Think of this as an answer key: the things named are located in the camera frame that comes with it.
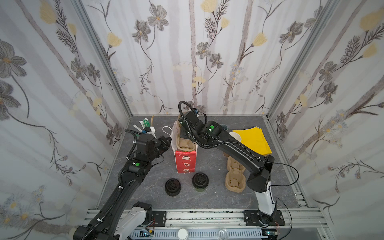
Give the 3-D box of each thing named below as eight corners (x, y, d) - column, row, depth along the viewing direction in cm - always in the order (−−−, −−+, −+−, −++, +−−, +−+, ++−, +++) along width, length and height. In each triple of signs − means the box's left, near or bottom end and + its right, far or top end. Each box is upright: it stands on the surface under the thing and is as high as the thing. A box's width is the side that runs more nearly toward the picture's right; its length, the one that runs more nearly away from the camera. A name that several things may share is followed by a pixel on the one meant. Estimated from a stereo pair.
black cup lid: (192, 193, 84) (192, 186, 75) (192, 180, 88) (192, 172, 79) (207, 193, 84) (209, 186, 75) (206, 180, 89) (208, 172, 79)
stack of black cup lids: (165, 196, 83) (164, 193, 79) (167, 181, 88) (166, 177, 84) (180, 196, 83) (179, 193, 79) (181, 181, 89) (180, 178, 84)
